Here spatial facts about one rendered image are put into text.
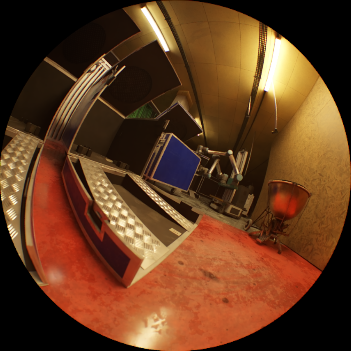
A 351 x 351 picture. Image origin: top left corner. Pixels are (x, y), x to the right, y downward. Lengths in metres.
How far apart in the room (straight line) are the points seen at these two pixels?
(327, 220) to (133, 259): 2.00
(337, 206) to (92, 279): 2.11
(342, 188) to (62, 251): 2.28
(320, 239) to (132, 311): 1.94
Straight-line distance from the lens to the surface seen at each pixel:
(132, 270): 0.28
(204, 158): 4.91
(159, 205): 0.88
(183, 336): 0.35
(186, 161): 2.17
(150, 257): 0.44
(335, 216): 1.92
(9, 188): 0.50
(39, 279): 0.34
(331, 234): 1.89
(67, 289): 0.34
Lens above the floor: 0.31
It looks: 2 degrees up
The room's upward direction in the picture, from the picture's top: 24 degrees clockwise
